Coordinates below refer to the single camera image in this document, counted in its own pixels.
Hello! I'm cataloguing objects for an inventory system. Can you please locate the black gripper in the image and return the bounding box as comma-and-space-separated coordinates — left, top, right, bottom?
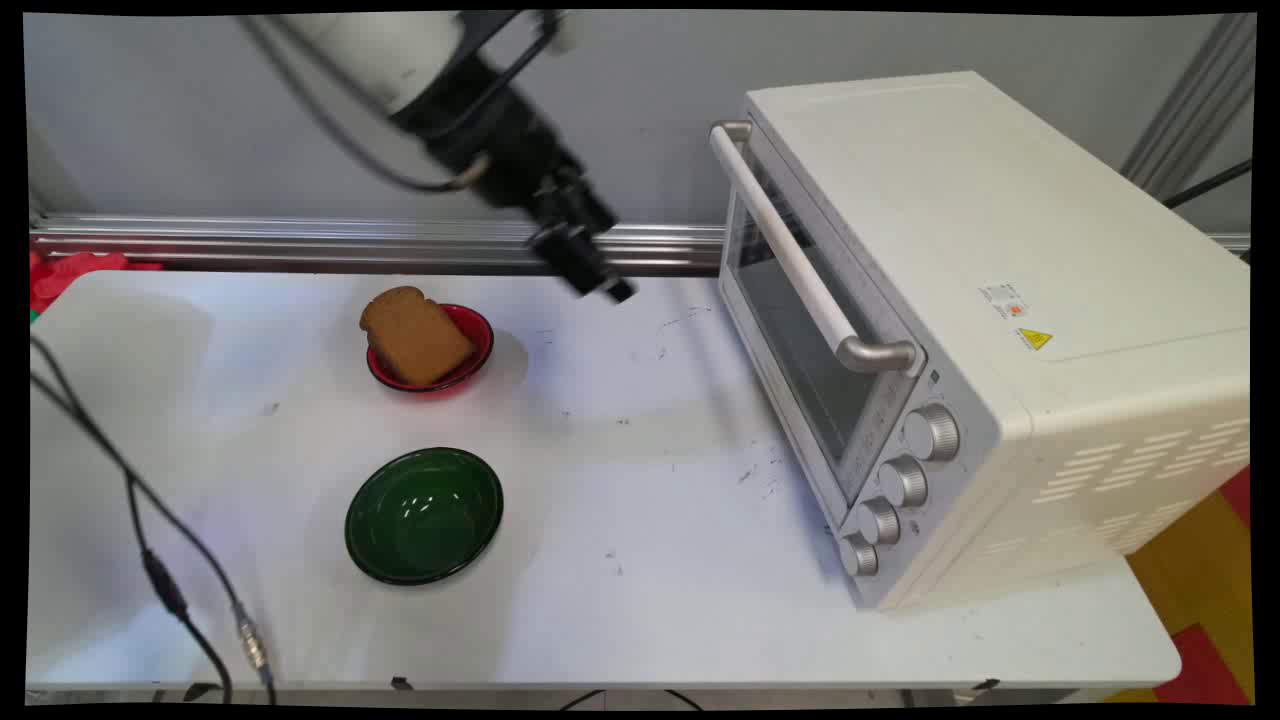
440, 85, 638, 304

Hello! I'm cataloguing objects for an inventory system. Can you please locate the glass oven door with handle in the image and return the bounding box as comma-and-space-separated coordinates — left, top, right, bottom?
709, 120, 929, 506

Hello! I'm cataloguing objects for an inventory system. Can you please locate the red bowl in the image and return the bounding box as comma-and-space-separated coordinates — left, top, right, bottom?
365, 303, 495, 394

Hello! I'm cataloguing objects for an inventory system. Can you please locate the brown bread slice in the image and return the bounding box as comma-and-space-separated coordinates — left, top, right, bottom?
359, 286, 477, 388

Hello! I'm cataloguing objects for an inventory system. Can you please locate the green bowl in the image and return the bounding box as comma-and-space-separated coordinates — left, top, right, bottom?
344, 447, 505, 587

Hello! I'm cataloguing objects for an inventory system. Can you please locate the large silver oven knob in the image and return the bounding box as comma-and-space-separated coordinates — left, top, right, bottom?
903, 403, 961, 463

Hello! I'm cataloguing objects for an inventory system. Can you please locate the white label sticker red dot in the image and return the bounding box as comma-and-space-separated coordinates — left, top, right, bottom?
978, 282, 1031, 321

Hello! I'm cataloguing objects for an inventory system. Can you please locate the white toaster oven body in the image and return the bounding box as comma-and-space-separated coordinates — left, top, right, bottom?
742, 70, 1252, 611

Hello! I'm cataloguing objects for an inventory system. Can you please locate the red cloth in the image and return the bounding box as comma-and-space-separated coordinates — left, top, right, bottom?
30, 250, 163, 317

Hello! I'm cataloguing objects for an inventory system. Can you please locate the yellow foam floor mat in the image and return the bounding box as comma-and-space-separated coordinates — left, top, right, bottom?
1100, 488, 1255, 704

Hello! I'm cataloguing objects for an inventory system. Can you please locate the red foam floor mat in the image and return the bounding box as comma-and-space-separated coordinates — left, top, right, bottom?
1153, 465, 1255, 704

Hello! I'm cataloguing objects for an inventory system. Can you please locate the aluminium profile rail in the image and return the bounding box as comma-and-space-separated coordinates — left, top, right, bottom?
30, 213, 1252, 278

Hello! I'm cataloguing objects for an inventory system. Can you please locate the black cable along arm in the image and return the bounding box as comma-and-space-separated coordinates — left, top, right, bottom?
238, 14, 491, 194

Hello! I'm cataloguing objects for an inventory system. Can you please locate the black cable under table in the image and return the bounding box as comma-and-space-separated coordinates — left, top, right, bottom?
558, 688, 705, 712

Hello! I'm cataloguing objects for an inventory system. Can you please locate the black cable with metal connector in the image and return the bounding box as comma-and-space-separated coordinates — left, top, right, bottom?
30, 372, 278, 704

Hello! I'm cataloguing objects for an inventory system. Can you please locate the black cable with inline plug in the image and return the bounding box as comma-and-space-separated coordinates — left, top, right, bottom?
30, 335, 235, 704

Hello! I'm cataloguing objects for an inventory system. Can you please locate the thin black cable behind oven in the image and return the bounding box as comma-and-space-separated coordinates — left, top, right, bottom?
1163, 158, 1253, 210

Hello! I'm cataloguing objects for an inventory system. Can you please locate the slanted aluminium frame post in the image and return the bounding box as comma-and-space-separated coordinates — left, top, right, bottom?
1120, 14, 1257, 201

